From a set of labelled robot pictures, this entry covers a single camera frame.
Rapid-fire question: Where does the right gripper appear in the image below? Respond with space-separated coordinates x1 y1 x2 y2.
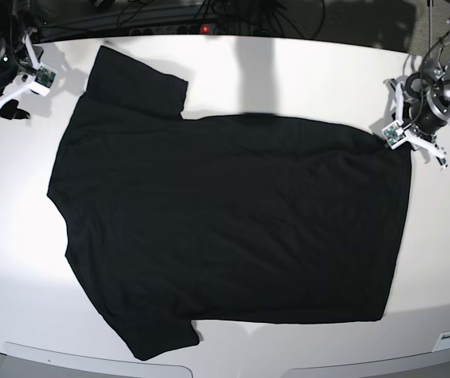
0 39 33 120

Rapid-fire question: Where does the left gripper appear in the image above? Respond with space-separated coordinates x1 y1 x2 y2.
384 72 450 170

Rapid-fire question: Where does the black T-shirt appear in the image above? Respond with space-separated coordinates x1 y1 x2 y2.
47 46 411 361

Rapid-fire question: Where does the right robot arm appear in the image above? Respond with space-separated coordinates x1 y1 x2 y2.
0 1 42 120

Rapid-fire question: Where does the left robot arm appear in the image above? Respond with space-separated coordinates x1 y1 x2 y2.
381 18 450 169

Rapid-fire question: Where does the black power strip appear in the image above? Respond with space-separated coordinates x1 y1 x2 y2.
128 24 217 36

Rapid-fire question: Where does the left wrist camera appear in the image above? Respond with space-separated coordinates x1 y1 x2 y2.
381 120 409 150

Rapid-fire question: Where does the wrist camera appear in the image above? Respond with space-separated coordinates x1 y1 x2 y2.
381 120 409 150
28 64 58 97

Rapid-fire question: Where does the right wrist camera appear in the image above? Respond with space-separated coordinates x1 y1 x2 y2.
28 64 58 97

